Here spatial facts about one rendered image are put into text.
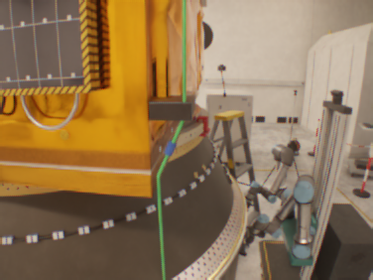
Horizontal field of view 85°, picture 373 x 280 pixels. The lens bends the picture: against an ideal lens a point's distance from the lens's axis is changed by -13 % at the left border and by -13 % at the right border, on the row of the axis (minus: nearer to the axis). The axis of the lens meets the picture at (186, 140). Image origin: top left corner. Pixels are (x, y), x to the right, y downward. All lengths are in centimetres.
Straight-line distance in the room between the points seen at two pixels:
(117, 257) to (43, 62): 66
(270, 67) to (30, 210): 859
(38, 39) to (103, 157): 21
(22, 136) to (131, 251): 54
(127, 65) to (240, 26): 849
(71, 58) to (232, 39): 842
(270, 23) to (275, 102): 285
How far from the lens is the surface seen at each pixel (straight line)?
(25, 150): 52
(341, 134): 168
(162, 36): 41
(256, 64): 879
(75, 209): 82
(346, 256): 208
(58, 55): 38
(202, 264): 104
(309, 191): 145
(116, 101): 38
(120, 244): 85
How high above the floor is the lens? 197
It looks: 17 degrees down
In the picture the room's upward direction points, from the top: straight up
